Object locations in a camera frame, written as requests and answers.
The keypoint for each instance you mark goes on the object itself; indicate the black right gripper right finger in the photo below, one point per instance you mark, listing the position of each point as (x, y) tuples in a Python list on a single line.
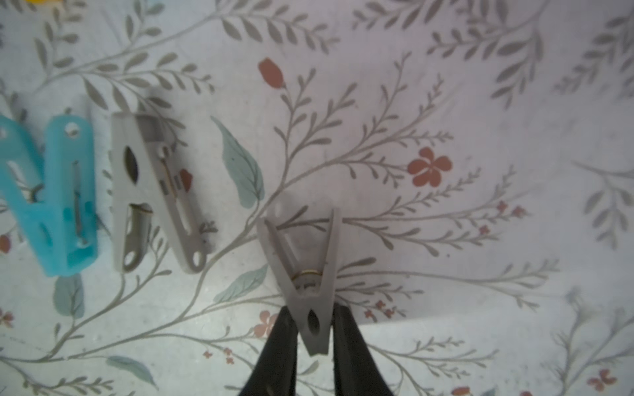
[(356, 372)]

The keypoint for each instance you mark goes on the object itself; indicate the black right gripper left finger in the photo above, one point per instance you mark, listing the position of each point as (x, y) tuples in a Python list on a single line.
[(275, 372)]

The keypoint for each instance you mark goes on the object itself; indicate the grey clothespin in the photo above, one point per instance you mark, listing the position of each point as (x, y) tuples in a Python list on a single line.
[(309, 292), (147, 190)]

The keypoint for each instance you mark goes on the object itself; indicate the teal clothespin pair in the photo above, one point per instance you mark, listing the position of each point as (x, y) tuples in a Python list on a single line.
[(52, 193)]

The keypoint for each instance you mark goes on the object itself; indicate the yellow clothespin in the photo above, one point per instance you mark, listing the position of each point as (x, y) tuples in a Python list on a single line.
[(41, 1)]

